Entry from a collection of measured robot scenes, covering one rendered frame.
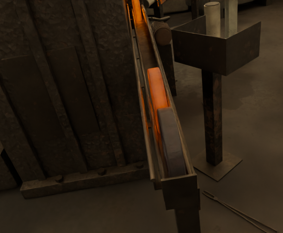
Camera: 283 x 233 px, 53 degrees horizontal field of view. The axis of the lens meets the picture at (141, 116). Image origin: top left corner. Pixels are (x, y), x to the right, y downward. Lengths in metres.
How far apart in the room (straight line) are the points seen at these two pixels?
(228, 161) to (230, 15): 1.28
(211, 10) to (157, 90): 1.67
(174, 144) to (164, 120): 0.06
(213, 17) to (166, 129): 1.83
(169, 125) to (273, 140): 1.18
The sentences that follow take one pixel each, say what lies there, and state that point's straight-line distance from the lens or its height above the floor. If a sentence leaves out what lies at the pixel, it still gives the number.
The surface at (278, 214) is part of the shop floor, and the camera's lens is 1.36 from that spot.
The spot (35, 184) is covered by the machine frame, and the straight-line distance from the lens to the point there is 1.60.
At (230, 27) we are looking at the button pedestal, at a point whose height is 0.32.
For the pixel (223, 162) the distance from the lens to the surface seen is 1.53.
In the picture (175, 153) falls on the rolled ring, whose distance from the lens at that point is 0.57.
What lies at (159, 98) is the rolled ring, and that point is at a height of 0.71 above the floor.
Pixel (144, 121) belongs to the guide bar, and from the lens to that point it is 0.72.
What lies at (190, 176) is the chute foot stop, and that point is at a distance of 0.59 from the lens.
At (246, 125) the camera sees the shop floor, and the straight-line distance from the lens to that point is 1.81.
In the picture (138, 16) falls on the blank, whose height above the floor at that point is 0.69.
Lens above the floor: 1.06
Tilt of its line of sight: 33 degrees down
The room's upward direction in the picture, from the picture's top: 11 degrees counter-clockwise
